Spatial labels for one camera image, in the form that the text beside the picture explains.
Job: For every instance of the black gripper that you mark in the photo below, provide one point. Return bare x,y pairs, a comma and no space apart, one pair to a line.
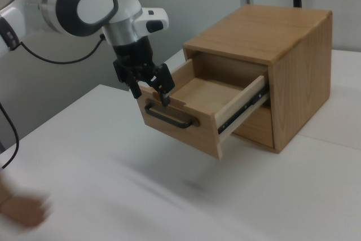
134,53

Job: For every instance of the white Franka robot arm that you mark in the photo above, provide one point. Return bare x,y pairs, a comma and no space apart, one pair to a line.
93,6

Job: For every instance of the black metal drawer slide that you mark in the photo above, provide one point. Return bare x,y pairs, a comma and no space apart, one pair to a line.
255,99

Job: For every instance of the wooden drawer cabinet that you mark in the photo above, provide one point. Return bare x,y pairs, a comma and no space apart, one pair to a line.
253,32

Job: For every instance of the person's hand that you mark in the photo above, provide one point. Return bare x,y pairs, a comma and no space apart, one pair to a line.
22,210

